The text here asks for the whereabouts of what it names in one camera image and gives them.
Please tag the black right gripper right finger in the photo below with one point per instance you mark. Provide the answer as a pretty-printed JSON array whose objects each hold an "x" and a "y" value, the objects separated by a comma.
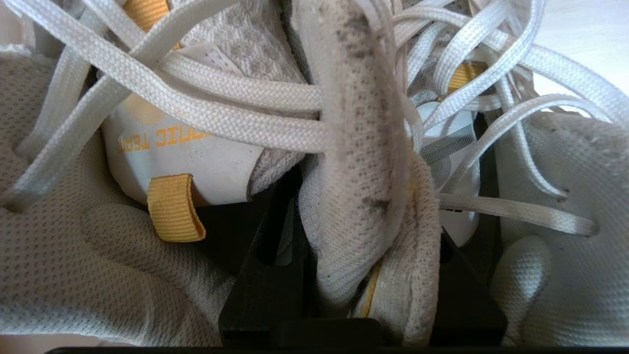
[{"x": 471, "y": 309}]

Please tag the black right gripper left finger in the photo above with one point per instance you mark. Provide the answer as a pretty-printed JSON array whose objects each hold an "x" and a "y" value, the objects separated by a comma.
[{"x": 265, "y": 295}]

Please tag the white lace-up sneaker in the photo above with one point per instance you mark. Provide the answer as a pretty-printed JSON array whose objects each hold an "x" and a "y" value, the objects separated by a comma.
[
  {"x": 580, "y": 221},
  {"x": 73, "y": 275}
]

